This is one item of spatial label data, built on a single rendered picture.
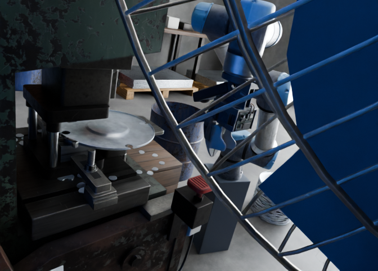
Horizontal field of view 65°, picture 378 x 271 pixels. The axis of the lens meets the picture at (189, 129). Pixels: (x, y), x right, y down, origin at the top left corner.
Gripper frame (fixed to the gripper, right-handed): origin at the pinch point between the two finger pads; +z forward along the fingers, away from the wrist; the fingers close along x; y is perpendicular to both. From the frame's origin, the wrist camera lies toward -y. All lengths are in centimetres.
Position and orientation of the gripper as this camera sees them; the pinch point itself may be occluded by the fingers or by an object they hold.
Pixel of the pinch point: (211, 150)
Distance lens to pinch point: 74.7
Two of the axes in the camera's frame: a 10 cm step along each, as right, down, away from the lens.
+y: 6.5, 4.1, -6.4
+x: 7.3, -1.1, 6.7
